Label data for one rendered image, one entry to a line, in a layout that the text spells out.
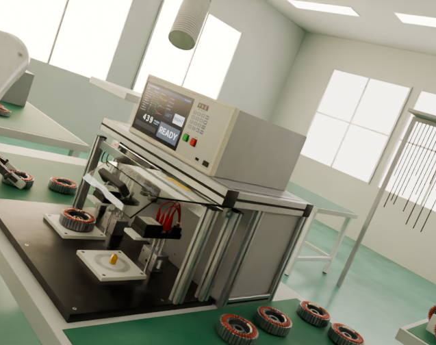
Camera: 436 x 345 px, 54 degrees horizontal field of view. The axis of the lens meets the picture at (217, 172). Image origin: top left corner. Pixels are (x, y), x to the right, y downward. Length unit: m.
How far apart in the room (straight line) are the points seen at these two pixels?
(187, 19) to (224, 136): 1.44
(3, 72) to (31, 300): 0.54
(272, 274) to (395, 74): 6.83
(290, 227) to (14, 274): 0.82
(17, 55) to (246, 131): 0.64
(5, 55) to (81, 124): 5.34
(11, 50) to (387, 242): 6.93
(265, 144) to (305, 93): 7.47
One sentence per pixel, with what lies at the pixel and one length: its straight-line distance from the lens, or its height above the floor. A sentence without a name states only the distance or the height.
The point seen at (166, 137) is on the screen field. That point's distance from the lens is 1.36.
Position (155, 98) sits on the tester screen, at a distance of 1.45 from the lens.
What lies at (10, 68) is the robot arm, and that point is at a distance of 1.20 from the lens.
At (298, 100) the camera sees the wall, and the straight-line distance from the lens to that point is 8.83.
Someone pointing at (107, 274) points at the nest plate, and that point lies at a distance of 1.22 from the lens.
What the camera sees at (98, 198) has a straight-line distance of 1.46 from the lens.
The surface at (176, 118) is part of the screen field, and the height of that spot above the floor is 1.22.
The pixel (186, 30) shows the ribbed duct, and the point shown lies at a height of 1.62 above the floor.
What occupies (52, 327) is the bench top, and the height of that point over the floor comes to 0.75.
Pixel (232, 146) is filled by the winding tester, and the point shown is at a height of 1.21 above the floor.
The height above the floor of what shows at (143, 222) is 0.92.
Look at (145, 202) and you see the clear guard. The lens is 0.99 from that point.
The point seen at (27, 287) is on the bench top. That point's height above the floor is 0.75.
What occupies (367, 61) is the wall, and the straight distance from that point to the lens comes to 8.39.
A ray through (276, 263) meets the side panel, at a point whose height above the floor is 0.89.
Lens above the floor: 1.31
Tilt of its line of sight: 8 degrees down
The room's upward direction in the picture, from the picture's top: 21 degrees clockwise
